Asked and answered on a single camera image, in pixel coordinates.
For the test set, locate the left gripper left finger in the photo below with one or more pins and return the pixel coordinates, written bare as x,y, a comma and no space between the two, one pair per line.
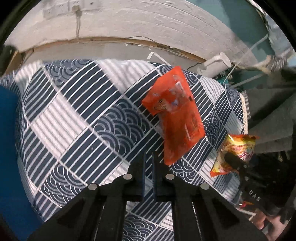
97,212

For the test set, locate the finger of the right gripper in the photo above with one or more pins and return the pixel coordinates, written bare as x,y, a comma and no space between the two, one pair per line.
234,161

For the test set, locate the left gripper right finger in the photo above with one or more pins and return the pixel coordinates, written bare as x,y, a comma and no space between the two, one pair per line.
197,213

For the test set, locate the yellow red noodle packet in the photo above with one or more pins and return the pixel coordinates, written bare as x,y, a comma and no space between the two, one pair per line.
240,145

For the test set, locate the red snack packet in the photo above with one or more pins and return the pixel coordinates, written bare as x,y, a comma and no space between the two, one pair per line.
172,100

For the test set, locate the person right hand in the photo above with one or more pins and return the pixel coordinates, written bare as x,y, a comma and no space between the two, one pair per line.
276,229

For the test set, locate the grey hanging clothes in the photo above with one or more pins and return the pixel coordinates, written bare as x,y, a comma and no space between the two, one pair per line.
272,112

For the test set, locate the blue-rimmed cardboard box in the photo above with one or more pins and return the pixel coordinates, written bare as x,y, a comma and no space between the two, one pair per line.
15,206

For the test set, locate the white electric kettle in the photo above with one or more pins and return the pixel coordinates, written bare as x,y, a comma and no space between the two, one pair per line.
214,65

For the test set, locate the navy white patterned tablecloth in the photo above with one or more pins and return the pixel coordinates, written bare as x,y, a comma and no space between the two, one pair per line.
80,122

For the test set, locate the white wall socket strip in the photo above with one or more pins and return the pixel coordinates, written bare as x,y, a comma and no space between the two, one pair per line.
57,8

